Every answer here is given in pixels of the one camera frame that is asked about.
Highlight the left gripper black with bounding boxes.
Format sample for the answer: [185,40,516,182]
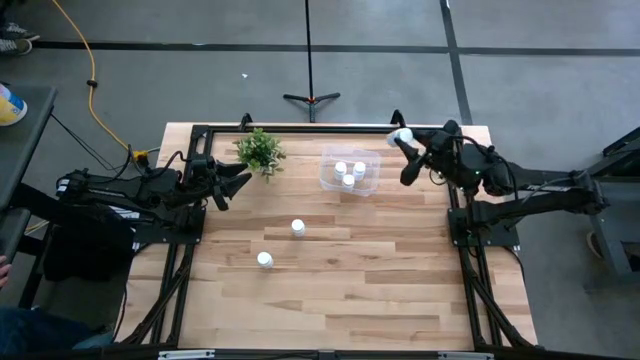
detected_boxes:
[187,153,254,202]

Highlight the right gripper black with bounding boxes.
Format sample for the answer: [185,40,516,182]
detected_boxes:
[394,119,469,178]

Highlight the clear plastic basket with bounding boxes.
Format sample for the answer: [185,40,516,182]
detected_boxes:
[318,144,382,197]

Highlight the potted green artificial plant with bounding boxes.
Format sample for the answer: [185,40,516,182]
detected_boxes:
[232,127,288,184]

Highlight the black tripod stand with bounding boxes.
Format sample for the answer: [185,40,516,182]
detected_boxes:
[282,0,342,124]

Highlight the black bag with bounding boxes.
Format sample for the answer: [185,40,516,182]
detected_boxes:
[42,202,137,284]

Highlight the grey side desk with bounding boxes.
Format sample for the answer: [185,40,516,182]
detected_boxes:
[0,84,57,261]

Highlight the grey metal cart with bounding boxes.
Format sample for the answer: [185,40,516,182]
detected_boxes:
[552,127,640,291]

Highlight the yellow and blue container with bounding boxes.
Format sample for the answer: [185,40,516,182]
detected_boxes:
[0,82,29,127]

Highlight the person's hand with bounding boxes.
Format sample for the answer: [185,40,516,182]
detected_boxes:
[0,255,13,291]

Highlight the person's leg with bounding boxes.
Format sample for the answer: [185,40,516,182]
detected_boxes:
[0,304,114,351]

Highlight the person's dark sneaker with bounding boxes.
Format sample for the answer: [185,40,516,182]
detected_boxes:
[0,38,34,56]
[0,22,41,42]

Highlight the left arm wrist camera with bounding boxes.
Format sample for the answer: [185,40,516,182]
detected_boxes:
[208,192,228,217]

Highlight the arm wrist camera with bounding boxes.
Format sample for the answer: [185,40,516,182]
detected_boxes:
[399,155,428,187]
[208,192,228,217]

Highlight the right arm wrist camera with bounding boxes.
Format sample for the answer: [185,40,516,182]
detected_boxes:
[399,155,428,187]

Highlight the black aluminium table frame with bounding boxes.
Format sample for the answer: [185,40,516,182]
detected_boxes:
[119,109,539,351]

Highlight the yellow extension cable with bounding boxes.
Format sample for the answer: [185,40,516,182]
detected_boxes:
[49,0,150,166]

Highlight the silver metal bracket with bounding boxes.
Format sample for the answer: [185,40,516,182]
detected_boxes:
[438,351,495,360]
[158,349,216,360]

